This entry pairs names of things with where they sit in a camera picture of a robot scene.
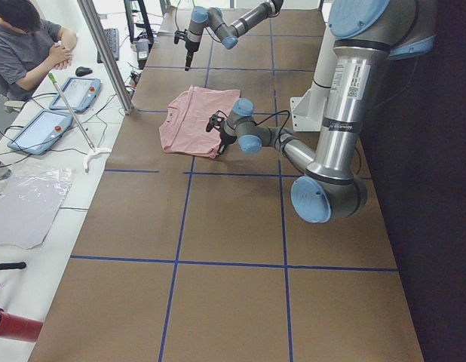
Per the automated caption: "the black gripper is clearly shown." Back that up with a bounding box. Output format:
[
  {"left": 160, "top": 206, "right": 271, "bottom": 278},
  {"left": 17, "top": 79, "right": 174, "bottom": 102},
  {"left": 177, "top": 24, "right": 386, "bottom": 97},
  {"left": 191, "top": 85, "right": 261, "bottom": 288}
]
[
  {"left": 217, "top": 132, "right": 236, "bottom": 155},
  {"left": 185, "top": 39, "right": 200, "bottom": 71}
]

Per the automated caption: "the pink Snoopy t-shirt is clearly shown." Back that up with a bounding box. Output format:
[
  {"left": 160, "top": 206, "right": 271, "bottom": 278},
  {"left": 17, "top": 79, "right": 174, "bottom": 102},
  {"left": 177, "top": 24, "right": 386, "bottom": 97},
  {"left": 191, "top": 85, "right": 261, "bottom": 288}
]
[{"left": 159, "top": 85, "right": 241, "bottom": 158}]

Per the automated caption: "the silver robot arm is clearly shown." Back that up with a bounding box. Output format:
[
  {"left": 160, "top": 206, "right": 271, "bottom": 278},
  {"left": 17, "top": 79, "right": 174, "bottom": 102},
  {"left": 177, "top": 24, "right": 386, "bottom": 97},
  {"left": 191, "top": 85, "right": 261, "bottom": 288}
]
[
  {"left": 174, "top": 0, "right": 284, "bottom": 71},
  {"left": 210, "top": 1, "right": 438, "bottom": 223}
]

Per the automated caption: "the black keyboard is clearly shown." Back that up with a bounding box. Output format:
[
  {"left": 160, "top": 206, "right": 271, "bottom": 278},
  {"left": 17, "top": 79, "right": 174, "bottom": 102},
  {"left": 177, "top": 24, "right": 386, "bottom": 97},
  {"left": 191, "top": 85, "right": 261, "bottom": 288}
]
[{"left": 103, "top": 28, "right": 120, "bottom": 60}]

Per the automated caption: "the black computer mouse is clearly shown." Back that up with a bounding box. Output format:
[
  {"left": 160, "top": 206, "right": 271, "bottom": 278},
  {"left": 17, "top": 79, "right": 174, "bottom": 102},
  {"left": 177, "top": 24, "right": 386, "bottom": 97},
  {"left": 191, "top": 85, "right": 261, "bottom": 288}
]
[{"left": 75, "top": 66, "right": 93, "bottom": 77}]

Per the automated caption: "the far blue teach pendant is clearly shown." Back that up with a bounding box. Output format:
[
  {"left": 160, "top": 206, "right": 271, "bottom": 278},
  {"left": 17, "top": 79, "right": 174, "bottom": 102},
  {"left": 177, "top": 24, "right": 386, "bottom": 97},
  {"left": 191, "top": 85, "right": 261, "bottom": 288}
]
[{"left": 61, "top": 77, "right": 102, "bottom": 113}]

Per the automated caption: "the blue teach pendant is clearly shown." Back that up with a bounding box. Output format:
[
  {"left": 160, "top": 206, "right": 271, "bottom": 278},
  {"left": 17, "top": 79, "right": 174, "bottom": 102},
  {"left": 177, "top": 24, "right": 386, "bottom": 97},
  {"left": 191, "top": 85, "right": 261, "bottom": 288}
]
[
  {"left": 7, "top": 110, "right": 72, "bottom": 155},
  {"left": 61, "top": 77, "right": 102, "bottom": 113}
]

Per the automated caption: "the white hook tool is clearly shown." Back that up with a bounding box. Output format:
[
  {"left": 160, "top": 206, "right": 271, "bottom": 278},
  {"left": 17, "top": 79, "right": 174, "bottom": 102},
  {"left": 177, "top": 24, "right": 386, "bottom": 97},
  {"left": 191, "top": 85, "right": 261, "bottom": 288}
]
[{"left": 82, "top": 147, "right": 112, "bottom": 173}]

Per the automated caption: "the metal rod green tip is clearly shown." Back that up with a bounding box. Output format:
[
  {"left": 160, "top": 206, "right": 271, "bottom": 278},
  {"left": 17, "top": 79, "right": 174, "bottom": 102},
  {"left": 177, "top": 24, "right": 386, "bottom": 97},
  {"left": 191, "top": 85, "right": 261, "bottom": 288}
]
[{"left": 48, "top": 72, "right": 95, "bottom": 150}]

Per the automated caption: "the seated person grey shirt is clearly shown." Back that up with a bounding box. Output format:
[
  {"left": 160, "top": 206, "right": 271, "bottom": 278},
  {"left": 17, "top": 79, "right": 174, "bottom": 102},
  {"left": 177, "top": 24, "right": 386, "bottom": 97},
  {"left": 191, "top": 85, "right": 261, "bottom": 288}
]
[{"left": 0, "top": 1, "right": 77, "bottom": 101}]

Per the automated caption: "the near blue teach pendant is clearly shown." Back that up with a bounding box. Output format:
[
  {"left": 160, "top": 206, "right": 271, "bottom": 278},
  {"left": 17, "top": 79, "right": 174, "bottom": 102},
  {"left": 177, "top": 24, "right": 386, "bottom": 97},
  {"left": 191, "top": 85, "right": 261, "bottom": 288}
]
[{"left": 7, "top": 110, "right": 72, "bottom": 155}]

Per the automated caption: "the clear plastic bag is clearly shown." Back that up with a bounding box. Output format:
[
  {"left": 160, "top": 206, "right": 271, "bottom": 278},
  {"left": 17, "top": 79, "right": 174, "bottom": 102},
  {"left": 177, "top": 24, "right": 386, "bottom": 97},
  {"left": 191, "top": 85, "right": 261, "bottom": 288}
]
[{"left": 0, "top": 168, "right": 75, "bottom": 250}]

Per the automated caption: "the black stand leg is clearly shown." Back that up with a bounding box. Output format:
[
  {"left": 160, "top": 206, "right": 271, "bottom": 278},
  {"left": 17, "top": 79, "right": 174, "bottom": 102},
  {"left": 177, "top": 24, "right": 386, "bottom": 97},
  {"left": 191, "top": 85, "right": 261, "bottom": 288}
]
[{"left": 0, "top": 262, "right": 27, "bottom": 271}]

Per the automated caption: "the red cylinder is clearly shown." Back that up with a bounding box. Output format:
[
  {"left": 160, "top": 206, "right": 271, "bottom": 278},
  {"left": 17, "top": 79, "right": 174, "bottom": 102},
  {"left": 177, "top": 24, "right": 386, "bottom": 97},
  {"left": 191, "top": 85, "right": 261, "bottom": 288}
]
[{"left": 0, "top": 311, "right": 43, "bottom": 342}]

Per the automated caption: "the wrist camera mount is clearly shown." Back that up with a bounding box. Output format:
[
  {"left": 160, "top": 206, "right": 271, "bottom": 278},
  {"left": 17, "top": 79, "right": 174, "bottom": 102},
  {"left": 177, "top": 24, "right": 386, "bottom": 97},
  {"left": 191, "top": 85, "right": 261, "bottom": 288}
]
[
  {"left": 206, "top": 110, "right": 228, "bottom": 132},
  {"left": 173, "top": 30, "right": 187, "bottom": 44}
]

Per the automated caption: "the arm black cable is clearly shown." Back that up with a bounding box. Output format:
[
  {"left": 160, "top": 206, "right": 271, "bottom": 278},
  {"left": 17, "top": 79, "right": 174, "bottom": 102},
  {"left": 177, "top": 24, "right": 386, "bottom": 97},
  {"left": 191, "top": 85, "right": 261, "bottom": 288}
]
[
  {"left": 216, "top": 109, "right": 294, "bottom": 152},
  {"left": 173, "top": 0, "right": 189, "bottom": 45}
]

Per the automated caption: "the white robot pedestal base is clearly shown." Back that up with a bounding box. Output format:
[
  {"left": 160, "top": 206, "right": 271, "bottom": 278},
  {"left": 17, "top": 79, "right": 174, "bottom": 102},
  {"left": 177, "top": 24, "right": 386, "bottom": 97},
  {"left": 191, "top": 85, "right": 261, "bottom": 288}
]
[{"left": 290, "top": 1, "right": 337, "bottom": 132}]

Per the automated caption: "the aluminium frame post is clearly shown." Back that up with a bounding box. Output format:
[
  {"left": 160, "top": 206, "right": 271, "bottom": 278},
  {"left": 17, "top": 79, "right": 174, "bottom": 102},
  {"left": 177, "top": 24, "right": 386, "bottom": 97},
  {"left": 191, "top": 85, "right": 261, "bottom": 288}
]
[{"left": 77, "top": 0, "right": 133, "bottom": 115}]

